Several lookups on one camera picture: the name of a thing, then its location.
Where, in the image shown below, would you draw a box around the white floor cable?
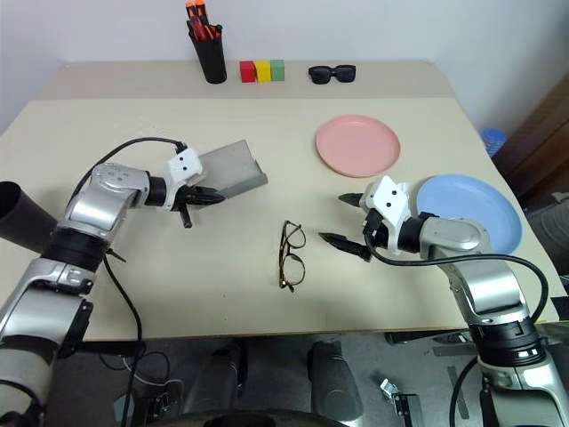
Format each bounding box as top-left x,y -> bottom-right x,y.
123,355 -> 183,389

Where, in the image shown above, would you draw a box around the tortoiseshell eyeglasses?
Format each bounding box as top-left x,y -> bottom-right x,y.
277,220 -> 308,294

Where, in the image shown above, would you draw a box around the brown wooden cabinet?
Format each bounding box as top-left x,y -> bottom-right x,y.
492,73 -> 569,210

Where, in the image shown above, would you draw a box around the blue water bottle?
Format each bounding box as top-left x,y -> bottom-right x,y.
481,127 -> 509,157

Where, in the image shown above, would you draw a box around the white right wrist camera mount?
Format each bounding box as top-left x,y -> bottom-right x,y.
358,174 -> 422,257

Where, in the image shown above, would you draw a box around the dark rounded leg shape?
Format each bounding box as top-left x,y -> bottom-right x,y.
182,341 -> 244,415
307,339 -> 365,424

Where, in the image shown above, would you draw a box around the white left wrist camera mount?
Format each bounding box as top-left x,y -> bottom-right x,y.
162,148 -> 206,213

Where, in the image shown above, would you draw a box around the blue plate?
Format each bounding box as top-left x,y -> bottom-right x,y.
415,173 -> 524,256

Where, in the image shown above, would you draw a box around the grey glasses case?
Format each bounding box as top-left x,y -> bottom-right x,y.
195,139 -> 269,200

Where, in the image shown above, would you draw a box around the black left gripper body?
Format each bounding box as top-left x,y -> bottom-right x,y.
170,184 -> 201,213

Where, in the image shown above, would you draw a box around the black sunglasses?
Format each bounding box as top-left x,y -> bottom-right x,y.
308,64 -> 357,85

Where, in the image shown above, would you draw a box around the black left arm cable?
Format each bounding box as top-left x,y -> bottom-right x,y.
70,136 -> 188,427

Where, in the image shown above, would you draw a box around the pink plate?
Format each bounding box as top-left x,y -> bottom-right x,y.
315,114 -> 402,179

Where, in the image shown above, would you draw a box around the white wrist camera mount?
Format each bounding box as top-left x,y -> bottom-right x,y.
358,174 -> 422,257
162,148 -> 206,213

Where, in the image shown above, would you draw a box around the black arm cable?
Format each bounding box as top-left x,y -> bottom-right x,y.
364,230 -> 550,427
70,136 -> 188,427

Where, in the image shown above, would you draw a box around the dark grey seat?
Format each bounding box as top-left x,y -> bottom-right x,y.
523,190 -> 569,290

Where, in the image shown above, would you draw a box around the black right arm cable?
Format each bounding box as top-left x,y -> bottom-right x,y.
364,230 -> 550,427

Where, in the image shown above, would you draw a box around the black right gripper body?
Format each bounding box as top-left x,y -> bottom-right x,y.
361,207 -> 391,251

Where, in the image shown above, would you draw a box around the tall black pen cup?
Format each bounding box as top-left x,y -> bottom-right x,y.
188,31 -> 228,85

